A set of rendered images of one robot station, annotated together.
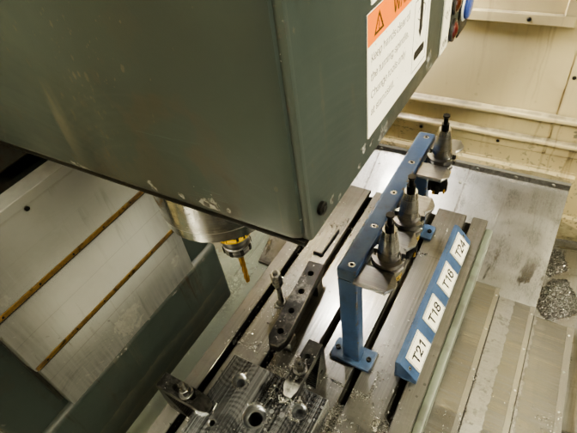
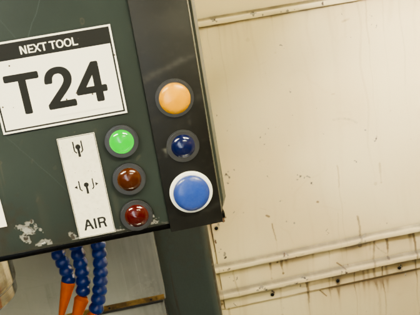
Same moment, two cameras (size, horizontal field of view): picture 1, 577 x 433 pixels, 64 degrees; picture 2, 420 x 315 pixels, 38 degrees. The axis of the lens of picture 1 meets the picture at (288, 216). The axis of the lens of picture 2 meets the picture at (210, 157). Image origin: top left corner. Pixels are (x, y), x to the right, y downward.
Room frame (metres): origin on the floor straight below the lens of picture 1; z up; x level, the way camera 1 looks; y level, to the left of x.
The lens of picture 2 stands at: (0.27, -0.64, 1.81)
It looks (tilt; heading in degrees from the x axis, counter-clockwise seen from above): 15 degrees down; 48
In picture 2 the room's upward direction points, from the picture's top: 9 degrees counter-clockwise
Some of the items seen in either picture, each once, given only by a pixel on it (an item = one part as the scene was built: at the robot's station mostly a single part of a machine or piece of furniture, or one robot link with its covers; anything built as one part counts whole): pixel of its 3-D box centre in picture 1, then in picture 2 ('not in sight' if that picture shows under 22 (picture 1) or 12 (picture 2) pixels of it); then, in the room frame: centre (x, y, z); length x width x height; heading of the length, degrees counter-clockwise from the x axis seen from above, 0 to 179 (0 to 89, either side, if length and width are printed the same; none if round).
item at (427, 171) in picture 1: (434, 173); not in sight; (0.77, -0.34, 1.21); 0.07 x 0.05 x 0.01; 54
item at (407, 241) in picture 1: (398, 239); not in sight; (0.60, -0.20, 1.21); 0.07 x 0.05 x 0.01; 54
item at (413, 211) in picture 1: (409, 204); not in sight; (0.64, -0.24, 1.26); 0.04 x 0.04 x 0.07
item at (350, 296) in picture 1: (351, 320); not in sight; (0.54, -0.10, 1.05); 0.10 x 0.05 x 0.30; 54
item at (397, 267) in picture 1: (388, 259); not in sight; (0.55, -0.17, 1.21); 0.06 x 0.06 x 0.03
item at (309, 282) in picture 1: (297, 307); not in sight; (0.67, 0.02, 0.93); 0.26 x 0.05 x 0.06; 149
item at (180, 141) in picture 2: not in sight; (182, 145); (0.57, -0.26, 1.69); 0.02 x 0.01 x 0.02; 144
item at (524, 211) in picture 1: (391, 246); not in sight; (0.98, -0.31, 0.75); 0.89 x 0.70 x 0.26; 54
